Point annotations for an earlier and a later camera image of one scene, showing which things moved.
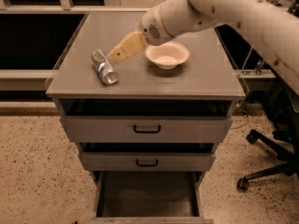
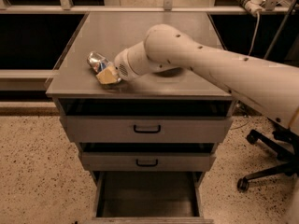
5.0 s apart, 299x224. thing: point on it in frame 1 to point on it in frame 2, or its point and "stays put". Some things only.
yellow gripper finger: [130, 46] to [107, 76]
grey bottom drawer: [148, 197] stays put
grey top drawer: [147, 119] stays put
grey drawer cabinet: [149, 137] stays put
